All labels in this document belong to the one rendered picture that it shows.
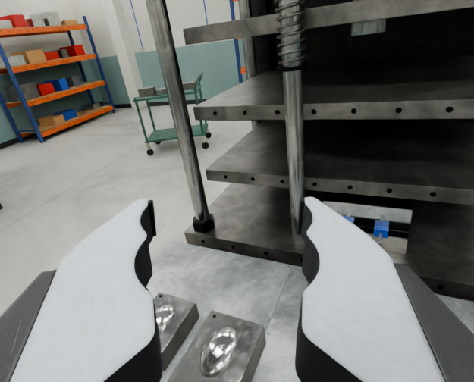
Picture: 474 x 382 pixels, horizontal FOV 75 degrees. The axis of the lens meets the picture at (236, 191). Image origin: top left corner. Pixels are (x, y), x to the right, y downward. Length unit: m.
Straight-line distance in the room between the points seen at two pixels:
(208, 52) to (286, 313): 6.98
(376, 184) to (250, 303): 0.53
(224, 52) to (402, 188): 6.62
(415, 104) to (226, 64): 6.63
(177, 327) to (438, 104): 0.89
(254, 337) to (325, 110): 0.66
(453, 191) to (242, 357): 0.73
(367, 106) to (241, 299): 0.67
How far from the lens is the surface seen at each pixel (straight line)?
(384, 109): 0.97
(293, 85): 0.94
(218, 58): 7.49
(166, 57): 1.09
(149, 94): 4.66
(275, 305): 0.96
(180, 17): 7.81
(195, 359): 0.80
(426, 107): 0.97
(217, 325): 0.84
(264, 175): 1.12
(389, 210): 1.09
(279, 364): 0.85
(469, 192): 1.08
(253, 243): 1.20
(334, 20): 0.98
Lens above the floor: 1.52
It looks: 28 degrees down
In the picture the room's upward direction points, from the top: 8 degrees counter-clockwise
